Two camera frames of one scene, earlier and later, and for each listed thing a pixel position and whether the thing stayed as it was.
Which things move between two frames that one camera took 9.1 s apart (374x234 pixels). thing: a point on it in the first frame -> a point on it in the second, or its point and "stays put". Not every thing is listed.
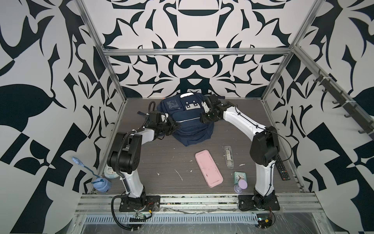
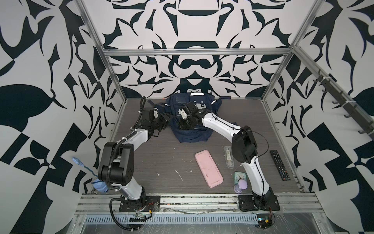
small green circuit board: [264, 220] stays put
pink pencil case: [208, 168] stays put
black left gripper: [171, 127] -> [165, 121]
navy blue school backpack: [187, 108] stays put
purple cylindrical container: [242, 185] stays put
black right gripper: [203, 118] -> [180, 125]
